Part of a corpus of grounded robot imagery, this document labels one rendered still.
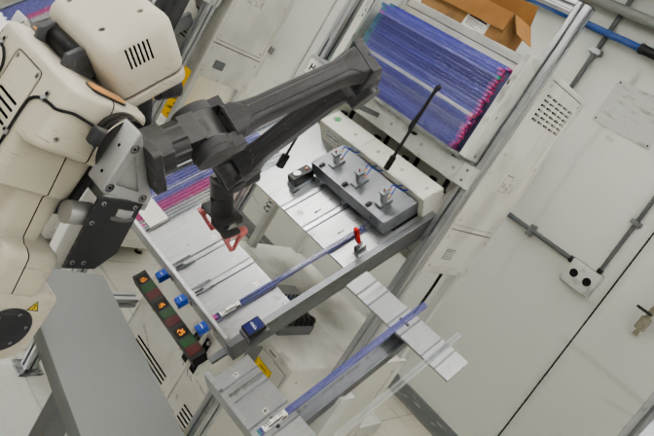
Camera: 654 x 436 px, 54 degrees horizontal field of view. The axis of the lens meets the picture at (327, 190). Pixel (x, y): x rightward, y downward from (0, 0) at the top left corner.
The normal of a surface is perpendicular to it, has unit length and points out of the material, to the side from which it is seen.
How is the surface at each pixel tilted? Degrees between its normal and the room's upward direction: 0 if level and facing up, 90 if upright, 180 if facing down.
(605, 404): 90
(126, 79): 90
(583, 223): 90
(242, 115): 52
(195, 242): 42
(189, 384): 90
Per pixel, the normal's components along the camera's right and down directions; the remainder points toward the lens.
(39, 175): 0.65, 0.54
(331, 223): -0.04, -0.72
